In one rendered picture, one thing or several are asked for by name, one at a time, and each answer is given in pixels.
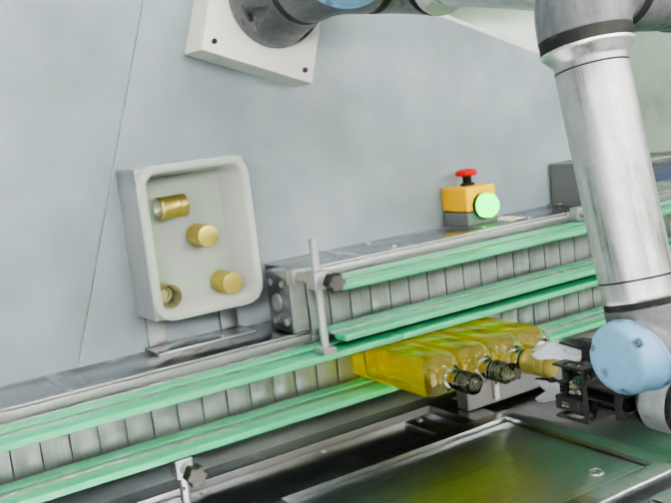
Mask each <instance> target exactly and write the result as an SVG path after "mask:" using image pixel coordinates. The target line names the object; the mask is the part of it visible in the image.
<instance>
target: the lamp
mask: <svg viewBox="0 0 671 503"><path fill-rule="evenodd" d="M472 207H473V211H474V213H475V214H476V215H477V216H478V217H480V218H492V217H494V216H495V215H496V214H497V212H498V210H499V200H498V198H497V197H496V195H494V194H490V193H479V194H478V195H476V196H475V198H474V200H473V204H472Z"/></svg>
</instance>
